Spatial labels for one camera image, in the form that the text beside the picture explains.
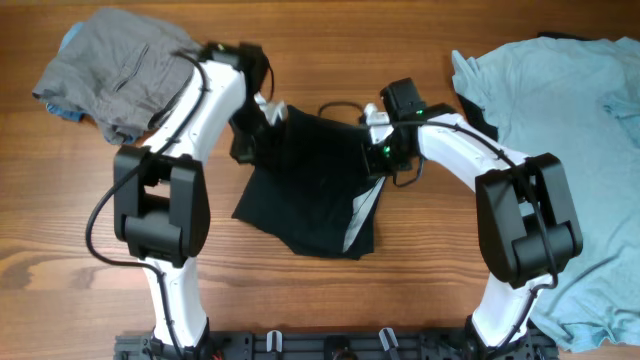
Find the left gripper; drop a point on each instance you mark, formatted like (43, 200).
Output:
(242, 147)

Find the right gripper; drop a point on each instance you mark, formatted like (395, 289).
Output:
(376, 165)

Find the black shorts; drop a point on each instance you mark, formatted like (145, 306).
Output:
(320, 200)

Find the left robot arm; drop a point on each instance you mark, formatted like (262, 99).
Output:
(161, 206)

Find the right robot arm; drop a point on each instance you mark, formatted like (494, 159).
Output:
(526, 220)

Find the folded grey shorts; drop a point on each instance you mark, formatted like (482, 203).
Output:
(120, 69)

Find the blue garment under grey shorts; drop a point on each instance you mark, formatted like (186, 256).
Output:
(74, 116)

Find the light blue t-shirt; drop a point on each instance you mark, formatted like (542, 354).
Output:
(578, 100)

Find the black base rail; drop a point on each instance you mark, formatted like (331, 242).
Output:
(330, 345)

